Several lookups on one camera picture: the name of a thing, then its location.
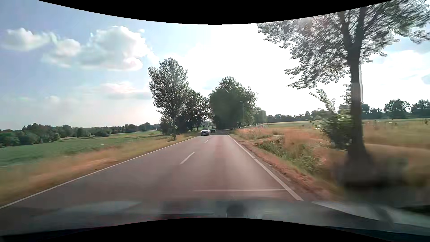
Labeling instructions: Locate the dark leafy tree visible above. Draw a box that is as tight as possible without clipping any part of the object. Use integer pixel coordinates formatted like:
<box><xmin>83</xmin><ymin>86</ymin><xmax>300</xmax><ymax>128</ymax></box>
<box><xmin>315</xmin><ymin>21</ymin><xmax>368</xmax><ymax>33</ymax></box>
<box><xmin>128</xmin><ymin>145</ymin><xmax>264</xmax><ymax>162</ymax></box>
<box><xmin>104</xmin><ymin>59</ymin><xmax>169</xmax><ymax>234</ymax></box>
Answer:
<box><xmin>159</xmin><ymin>89</ymin><xmax>212</xmax><ymax>135</ymax></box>

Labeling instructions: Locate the broad leafy tree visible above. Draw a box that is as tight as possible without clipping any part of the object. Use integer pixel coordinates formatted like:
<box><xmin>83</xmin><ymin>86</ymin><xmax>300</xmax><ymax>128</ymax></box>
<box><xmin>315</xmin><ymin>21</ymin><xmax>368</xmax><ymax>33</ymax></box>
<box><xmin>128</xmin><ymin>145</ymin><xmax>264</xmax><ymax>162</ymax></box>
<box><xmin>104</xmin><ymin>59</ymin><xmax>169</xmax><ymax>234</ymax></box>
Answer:
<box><xmin>208</xmin><ymin>76</ymin><xmax>260</xmax><ymax>130</ymax></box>

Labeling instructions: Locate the grey asphalt road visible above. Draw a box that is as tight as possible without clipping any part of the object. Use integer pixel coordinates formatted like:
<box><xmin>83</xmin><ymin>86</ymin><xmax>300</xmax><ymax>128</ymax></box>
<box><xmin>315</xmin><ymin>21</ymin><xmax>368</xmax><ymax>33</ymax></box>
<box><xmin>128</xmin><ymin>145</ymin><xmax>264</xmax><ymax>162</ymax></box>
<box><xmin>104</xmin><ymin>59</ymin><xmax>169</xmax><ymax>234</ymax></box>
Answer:
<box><xmin>0</xmin><ymin>130</ymin><xmax>304</xmax><ymax>216</ymax></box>

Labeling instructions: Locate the tall slender tree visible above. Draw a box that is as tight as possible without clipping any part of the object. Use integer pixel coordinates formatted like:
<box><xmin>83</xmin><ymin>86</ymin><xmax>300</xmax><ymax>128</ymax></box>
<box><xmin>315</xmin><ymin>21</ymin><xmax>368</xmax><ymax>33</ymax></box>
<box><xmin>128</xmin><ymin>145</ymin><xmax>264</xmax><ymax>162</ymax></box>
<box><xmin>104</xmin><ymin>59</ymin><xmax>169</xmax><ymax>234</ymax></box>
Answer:
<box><xmin>148</xmin><ymin>57</ymin><xmax>191</xmax><ymax>141</ymax></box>

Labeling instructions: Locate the car's own bonnet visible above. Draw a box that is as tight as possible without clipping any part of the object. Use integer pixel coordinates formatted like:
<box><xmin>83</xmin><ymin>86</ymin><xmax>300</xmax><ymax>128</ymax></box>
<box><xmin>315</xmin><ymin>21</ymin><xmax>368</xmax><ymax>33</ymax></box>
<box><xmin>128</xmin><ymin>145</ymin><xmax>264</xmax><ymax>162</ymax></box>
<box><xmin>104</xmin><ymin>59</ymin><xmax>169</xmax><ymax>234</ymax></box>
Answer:
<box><xmin>0</xmin><ymin>200</ymin><xmax>430</xmax><ymax>237</ymax></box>

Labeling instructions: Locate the dry grass verge with ditch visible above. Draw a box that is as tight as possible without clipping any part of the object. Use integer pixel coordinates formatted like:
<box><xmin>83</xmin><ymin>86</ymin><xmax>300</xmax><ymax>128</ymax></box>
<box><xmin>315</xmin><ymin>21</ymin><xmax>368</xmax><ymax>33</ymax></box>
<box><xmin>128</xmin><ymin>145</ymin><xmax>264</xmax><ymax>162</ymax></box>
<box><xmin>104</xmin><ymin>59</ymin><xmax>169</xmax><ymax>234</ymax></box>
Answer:
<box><xmin>230</xmin><ymin>126</ymin><xmax>430</xmax><ymax>206</ymax></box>

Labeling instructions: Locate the green bush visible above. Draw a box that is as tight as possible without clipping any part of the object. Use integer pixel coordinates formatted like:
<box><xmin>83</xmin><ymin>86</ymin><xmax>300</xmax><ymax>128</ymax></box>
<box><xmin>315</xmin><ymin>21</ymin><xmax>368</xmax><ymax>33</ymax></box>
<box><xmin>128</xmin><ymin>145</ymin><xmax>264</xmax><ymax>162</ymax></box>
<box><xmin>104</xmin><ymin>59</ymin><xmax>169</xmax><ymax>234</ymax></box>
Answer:
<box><xmin>309</xmin><ymin>89</ymin><xmax>353</xmax><ymax>150</ymax></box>

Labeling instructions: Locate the large roadside tree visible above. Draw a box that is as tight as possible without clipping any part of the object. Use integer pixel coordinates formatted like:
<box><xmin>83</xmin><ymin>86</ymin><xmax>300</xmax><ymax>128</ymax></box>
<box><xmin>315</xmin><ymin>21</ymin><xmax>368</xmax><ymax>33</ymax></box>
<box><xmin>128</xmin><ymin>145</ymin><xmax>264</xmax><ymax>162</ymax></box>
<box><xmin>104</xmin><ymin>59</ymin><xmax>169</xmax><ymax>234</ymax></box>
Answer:
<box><xmin>257</xmin><ymin>0</ymin><xmax>430</xmax><ymax>187</ymax></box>

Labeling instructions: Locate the green field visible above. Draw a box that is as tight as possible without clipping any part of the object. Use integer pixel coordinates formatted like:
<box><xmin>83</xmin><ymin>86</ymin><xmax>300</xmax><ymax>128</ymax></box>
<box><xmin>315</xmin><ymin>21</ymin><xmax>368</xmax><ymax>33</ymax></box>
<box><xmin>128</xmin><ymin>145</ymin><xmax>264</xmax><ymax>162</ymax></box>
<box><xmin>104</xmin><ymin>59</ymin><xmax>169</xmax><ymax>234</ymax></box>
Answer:
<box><xmin>0</xmin><ymin>130</ymin><xmax>168</xmax><ymax>167</ymax></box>

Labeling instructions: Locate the distant line of trees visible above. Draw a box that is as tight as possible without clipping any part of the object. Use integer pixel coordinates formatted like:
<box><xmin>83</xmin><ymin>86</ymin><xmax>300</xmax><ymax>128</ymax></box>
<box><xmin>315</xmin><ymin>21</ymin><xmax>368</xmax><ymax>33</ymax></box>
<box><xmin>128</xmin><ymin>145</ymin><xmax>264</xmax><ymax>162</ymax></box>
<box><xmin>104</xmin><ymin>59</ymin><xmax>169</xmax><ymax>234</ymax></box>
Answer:
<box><xmin>0</xmin><ymin>122</ymin><xmax>161</xmax><ymax>148</ymax></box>

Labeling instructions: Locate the distant row of trees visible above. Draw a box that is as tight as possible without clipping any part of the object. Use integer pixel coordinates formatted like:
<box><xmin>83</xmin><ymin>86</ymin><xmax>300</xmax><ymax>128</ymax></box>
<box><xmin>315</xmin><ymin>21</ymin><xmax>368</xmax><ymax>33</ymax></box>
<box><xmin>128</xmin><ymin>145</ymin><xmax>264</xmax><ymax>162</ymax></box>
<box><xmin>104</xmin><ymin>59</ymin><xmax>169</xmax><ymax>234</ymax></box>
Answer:
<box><xmin>259</xmin><ymin>99</ymin><xmax>430</xmax><ymax>123</ymax></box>

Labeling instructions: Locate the dry grass field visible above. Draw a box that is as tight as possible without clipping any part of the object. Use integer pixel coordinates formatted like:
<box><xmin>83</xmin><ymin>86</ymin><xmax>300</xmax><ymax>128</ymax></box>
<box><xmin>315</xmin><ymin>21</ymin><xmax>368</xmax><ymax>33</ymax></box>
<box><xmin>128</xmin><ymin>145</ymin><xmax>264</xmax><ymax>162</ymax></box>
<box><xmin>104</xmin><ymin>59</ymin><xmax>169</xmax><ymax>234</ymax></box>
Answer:
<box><xmin>262</xmin><ymin>118</ymin><xmax>430</xmax><ymax>150</ymax></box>

